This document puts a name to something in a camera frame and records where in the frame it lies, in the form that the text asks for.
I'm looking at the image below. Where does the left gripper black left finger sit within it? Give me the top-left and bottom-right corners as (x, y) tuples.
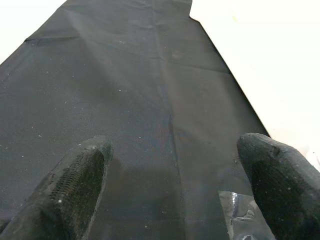
(0, 135), (113, 240)

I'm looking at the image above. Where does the black tablecloth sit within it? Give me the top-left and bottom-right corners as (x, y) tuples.
(0, 0), (272, 240)

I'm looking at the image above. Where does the clear tape patch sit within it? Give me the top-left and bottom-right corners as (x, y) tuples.
(217, 189), (276, 240)

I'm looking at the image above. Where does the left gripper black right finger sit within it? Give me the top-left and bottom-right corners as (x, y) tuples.
(236, 132), (320, 240)

